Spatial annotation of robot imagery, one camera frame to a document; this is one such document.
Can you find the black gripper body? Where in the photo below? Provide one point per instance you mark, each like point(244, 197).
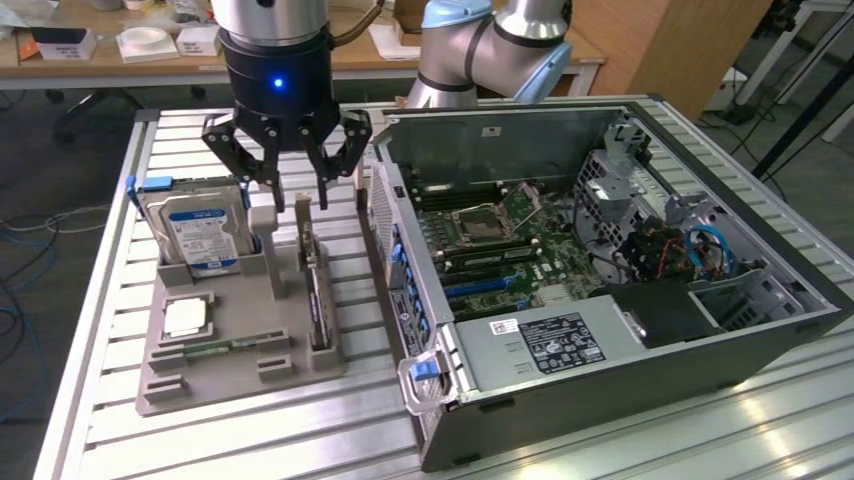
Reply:
point(280, 95)

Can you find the green graphics card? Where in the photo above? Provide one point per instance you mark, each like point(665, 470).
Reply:
point(313, 300)

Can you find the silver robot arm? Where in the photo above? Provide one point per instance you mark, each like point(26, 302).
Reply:
point(453, 60)

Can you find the grey card retention latch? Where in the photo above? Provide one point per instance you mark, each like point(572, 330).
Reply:
point(377, 125)

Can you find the hard disk with blue carrier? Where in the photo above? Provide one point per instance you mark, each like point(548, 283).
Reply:
point(200, 235)

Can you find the small white box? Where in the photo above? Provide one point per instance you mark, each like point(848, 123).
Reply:
point(196, 42)

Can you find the flat white box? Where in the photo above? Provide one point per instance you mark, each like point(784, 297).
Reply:
point(393, 45)

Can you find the white box with round recess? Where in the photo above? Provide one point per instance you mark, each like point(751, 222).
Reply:
point(146, 47)

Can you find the cardboard box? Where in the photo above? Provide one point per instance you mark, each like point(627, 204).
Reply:
point(408, 17)

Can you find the CPU socket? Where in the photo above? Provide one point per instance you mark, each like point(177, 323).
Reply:
point(480, 227)

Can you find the wooden desk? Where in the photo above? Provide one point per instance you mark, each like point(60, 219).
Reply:
point(100, 66)

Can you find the metal socket cover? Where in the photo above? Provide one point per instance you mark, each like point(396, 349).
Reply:
point(528, 190)

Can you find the black chair base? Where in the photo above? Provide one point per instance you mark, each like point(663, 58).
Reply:
point(66, 131)

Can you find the grey parts rack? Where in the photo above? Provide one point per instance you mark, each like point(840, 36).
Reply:
point(240, 320)

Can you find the silver CPU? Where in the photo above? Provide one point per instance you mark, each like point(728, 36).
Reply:
point(186, 317)

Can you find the white box with black lid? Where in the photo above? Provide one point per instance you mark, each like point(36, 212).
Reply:
point(62, 45)

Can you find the green RAM stick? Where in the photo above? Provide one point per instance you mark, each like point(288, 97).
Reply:
point(220, 346)

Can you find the orange card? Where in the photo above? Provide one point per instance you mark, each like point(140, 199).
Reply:
point(28, 50)

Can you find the green motherboard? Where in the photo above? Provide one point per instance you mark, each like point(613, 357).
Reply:
point(567, 260)

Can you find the grey metal disk bay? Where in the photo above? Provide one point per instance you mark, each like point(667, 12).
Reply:
point(609, 192)
point(747, 305)

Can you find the silver chipset heatsink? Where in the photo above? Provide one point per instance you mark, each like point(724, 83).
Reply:
point(553, 295)

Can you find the clear plastic bag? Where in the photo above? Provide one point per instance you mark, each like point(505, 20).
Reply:
point(20, 15)

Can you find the blue case release latch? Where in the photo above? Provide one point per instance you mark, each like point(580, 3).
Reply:
point(421, 372)

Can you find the grey power supply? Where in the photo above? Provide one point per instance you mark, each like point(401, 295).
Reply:
point(493, 360)

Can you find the black plastic air shroud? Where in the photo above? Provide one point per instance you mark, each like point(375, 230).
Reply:
point(660, 315)

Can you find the wooden cabinet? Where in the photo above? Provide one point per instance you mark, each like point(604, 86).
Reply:
point(700, 50)

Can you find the white floor box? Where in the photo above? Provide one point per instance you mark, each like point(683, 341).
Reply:
point(727, 95)

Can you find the black open PC case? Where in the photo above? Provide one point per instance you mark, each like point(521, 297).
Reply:
point(600, 400)

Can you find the black tripod pole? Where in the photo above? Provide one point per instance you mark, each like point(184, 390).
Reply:
point(800, 97)

